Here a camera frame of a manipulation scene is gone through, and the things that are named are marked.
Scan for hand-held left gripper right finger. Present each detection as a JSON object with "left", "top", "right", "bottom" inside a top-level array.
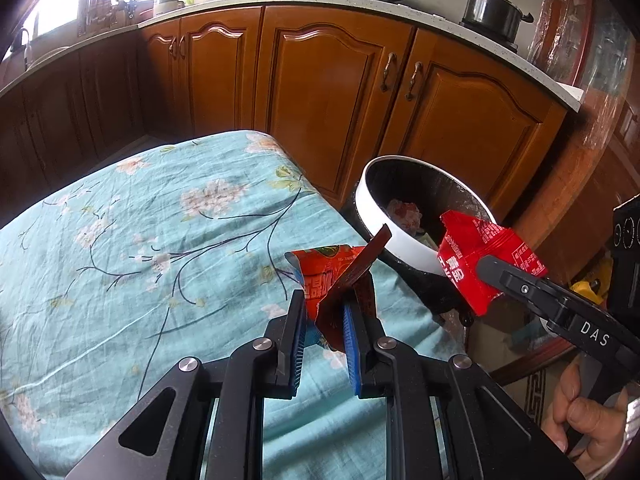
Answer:
[{"left": 341, "top": 280, "right": 583, "bottom": 480}]

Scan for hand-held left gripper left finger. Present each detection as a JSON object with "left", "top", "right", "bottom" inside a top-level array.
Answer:
[{"left": 65, "top": 289, "right": 308, "bottom": 480}]

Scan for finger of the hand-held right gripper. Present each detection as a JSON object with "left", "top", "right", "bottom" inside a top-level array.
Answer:
[{"left": 474, "top": 254, "right": 576, "bottom": 333}]

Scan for torn red packet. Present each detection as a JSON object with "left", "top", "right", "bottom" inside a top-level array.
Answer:
[{"left": 437, "top": 210, "right": 548, "bottom": 317}]

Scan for orange red snack wrapper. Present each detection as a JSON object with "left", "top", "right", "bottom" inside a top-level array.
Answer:
[{"left": 285, "top": 224, "right": 393, "bottom": 353}]

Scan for white trash bin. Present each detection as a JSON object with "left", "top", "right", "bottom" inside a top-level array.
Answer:
[{"left": 345, "top": 156, "right": 501, "bottom": 328}]

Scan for person's right hand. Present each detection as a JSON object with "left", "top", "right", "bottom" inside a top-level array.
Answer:
[{"left": 542, "top": 362, "right": 640, "bottom": 476}]

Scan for yellow plastic object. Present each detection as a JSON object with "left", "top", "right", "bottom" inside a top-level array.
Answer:
[{"left": 572, "top": 260, "right": 613, "bottom": 306}]

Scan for patterned floor rug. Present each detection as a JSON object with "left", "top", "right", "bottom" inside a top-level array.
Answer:
[{"left": 505, "top": 360, "right": 566, "bottom": 426}]

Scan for crumpled pink paper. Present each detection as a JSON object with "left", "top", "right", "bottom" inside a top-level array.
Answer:
[{"left": 387, "top": 199, "right": 423, "bottom": 233}]

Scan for floral light blue tablecloth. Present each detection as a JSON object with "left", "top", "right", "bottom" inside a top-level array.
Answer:
[{"left": 0, "top": 130, "right": 468, "bottom": 480}]

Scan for wooden kitchen cabinets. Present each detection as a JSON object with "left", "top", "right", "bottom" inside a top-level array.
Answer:
[{"left": 0, "top": 5, "right": 583, "bottom": 261}]

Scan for plastic-wrapped wooden door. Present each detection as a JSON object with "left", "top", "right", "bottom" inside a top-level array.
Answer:
[{"left": 530, "top": 0, "right": 640, "bottom": 96}]

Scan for steel cooking pot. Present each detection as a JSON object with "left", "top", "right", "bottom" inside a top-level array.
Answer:
[{"left": 457, "top": 0, "right": 535, "bottom": 43}]

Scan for metal utensil rack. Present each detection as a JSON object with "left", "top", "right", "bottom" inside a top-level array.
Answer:
[{"left": 77, "top": 0, "right": 118, "bottom": 36}]

